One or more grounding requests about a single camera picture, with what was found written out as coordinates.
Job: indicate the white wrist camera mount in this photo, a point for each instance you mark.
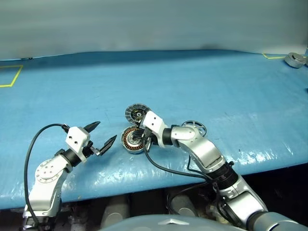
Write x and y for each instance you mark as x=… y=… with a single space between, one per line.
x=154 y=121
x=75 y=138

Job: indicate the round finned motor lid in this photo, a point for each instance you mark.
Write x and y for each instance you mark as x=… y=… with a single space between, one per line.
x=131 y=113

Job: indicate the grey robot torso with emblem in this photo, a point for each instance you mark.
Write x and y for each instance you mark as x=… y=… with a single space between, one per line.
x=144 y=224

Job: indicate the motor housing with copper windings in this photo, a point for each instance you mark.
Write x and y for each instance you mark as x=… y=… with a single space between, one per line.
x=127 y=142

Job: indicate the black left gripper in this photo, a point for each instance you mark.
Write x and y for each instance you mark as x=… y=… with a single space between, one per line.
x=88 y=150

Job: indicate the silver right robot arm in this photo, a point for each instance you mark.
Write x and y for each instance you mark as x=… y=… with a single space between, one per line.
x=207 y=149

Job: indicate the grey rounded shape under table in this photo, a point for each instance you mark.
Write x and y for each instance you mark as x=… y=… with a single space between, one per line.
x=115 y=211
x=183 y=205

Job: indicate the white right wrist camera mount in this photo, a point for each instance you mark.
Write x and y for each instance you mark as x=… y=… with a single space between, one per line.
x=154 y=121

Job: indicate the blue plastic table cover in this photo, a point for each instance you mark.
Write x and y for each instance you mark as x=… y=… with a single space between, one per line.
x=192 y=96

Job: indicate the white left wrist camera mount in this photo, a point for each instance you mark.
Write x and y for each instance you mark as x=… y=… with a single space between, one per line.
x=75 y=138

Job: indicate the yellow tape square outline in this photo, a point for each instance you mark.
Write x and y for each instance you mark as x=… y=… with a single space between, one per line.
x=11 y=85

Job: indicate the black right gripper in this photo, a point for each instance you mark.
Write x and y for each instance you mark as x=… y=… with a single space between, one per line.
x=147 y=135

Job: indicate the yellow tape corner mark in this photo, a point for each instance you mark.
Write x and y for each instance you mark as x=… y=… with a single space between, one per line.
x=276 y=57

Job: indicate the grey metal cylinder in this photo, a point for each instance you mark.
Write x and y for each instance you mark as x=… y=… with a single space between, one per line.
x=294 y=61

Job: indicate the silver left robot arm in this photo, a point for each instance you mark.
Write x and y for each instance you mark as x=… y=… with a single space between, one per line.
x=48 y=185

